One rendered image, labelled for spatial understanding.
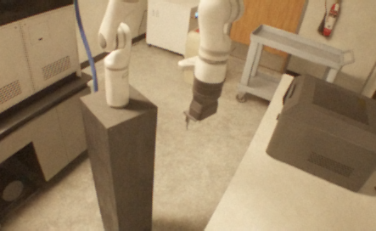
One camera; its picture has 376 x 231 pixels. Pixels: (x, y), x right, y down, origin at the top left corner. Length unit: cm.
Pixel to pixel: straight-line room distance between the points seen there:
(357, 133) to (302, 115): 24
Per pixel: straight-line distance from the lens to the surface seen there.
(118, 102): 108
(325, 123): 118
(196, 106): 68
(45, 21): 175
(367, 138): 122
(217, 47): 59
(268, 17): 415
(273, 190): 117
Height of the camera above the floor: 175
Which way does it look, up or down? 37 degrees down
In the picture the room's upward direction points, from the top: 9 degrees clockwise
